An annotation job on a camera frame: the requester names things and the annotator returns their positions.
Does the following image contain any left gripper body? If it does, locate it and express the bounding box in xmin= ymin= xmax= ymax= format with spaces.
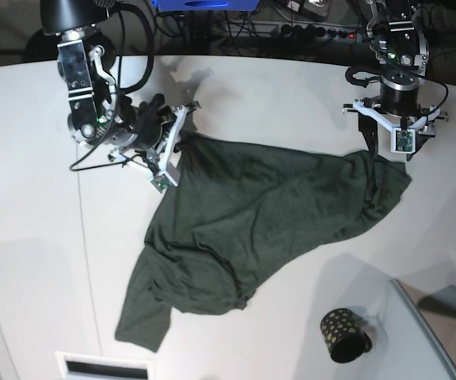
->
xmin=342 ymin=77 xmax=449 ymax=131

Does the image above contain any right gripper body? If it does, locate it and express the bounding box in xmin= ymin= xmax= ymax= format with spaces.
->
xmin=107 ymin=93 xmax=200 ymax=178

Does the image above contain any dark green t-shirt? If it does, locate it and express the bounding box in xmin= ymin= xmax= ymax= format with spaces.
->
xmin=115 ymin=132 xmax=412 ymax=352

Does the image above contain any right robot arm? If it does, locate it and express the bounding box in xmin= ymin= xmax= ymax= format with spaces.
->
xmin=40 ymin=1 xmax=200 ymax=191

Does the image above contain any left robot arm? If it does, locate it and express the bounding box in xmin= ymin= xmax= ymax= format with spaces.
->
xmin=343 ymin=1 xmax=450 ymax=162

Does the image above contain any white power strip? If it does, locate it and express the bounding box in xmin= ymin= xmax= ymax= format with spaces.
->
xmin=221 ymin=20 xmax=363 ymax=44

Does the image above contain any blue box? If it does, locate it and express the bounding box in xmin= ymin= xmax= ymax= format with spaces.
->
xmin=150 ymin=0 xmax=260 ymax=12

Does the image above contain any black round stool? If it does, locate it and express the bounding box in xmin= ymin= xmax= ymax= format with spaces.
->
xmin=22 ymin=29 xmax=116 ymax=68

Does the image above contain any grey tray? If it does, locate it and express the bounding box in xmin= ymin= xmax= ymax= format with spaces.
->
xmin=389 ymin=278 xmax=456 ymax=380

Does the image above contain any black mug with gold dots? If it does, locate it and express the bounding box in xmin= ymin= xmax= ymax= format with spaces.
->
xmin=320 ymin=308 xmax=373 ymax=364

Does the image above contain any white slotted plate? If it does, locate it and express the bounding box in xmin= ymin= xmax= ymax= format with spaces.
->
xmin=55 ymin=351 xmax=156 ymax=380

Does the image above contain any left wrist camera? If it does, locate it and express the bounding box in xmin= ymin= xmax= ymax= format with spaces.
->
xmin=390 ymin=128 xmax=416 ymax=154

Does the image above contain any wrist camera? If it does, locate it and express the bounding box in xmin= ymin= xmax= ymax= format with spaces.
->
xmin=150 ymin=165 xmax=181 ymax=193
xmin=390 ymin=128 xmax=416 ymax=154

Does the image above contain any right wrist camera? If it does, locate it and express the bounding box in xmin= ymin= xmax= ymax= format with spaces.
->
xmin=150 ymin=165 xmax=181 ymax=193

